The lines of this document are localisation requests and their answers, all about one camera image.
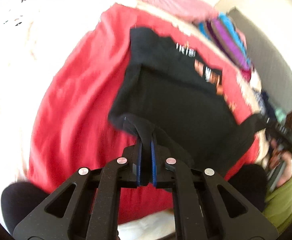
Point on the grey padded headboard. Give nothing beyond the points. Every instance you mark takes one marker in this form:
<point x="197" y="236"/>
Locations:
<point x="274" y="72"/>

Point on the right hand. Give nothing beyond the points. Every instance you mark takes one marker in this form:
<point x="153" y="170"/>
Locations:
<point x="279" y="168"/>

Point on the striped purple blue pillow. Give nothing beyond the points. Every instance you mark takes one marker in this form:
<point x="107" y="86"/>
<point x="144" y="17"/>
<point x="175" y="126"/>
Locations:
<point x="223" y="33"/>

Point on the beige bed sheet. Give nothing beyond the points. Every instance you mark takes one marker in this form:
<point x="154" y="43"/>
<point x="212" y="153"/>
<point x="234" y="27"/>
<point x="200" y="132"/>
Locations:
<point x="36" y="38"/>

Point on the red floral blanket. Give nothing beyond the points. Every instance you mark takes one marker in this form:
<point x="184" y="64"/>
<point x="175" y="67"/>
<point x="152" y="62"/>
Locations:
<point x="71" y="129"/>

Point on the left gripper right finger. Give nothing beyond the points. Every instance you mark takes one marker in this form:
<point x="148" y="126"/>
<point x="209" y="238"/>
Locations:
<point x="161" y="178"/>

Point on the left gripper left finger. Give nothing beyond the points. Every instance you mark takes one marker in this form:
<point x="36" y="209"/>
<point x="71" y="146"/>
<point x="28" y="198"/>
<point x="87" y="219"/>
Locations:
<point x="131" y="174"/>

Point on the black printed t-shirt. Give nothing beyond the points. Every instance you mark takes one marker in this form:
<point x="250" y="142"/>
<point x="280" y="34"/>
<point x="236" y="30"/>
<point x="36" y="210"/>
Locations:
<point x="164" y="97"/>

